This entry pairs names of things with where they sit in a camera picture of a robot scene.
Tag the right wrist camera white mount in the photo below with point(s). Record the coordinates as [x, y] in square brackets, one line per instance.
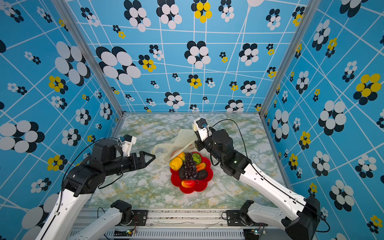
[201, 127]

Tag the green lime fruit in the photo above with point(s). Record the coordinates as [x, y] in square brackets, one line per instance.
[197, 158]

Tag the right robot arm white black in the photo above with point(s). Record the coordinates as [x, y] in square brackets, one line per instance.
[298, 216]

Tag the dark avocado left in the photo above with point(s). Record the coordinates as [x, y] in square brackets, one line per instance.
[182, 173]

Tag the dark avocado right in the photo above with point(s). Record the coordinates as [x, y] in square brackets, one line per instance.
[202, 175]

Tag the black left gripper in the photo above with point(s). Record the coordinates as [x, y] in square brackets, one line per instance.
[142, 163]

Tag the orange small fruit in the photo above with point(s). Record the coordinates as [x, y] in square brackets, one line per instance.
[200, 167]

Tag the dark avocado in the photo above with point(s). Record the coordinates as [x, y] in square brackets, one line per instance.
[182, 173]
[202, 175]

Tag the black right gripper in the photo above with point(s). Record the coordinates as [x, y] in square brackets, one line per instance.
[200, 145]

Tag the purple grape bunch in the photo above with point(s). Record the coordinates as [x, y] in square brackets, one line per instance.
[190, 167]

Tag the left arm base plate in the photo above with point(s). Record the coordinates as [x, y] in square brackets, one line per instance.
[139, 218]

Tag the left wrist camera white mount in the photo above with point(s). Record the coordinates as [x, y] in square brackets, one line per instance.
[127, 142]

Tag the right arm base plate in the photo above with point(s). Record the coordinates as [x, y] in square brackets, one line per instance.
[234, 219]

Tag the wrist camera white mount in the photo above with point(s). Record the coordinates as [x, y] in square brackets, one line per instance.
[127, 142]
[201, 127]

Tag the yellowish printed plastic bag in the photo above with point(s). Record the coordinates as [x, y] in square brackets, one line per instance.
[183, 142]

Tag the red yellow mango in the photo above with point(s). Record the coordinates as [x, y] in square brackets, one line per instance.
[188, 183]

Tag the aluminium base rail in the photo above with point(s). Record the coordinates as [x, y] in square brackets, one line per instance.
[173, 225]

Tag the red flower-shaped plate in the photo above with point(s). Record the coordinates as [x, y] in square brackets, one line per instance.
[200, 185]

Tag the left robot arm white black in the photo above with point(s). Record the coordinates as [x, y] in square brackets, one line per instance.
[110, 157]

